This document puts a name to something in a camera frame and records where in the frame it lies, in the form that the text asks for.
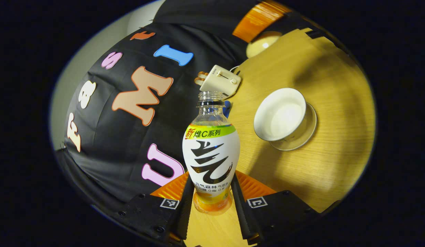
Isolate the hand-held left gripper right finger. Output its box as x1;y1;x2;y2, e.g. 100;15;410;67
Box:
231;170;321;246

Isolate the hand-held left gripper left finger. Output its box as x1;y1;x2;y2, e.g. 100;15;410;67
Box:
111;172;196;246

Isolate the clear water bottle white label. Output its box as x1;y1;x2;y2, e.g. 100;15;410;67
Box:
182;91;241;216

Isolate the white teacup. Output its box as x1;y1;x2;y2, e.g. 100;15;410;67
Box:
253;88;307;142

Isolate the white toaster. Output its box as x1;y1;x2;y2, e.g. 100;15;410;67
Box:
200;64;242;100

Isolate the black backdrop cloth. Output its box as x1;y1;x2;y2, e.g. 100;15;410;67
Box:
55;0;264;210

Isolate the white saucer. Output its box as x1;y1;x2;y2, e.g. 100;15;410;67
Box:
269;102;317;151

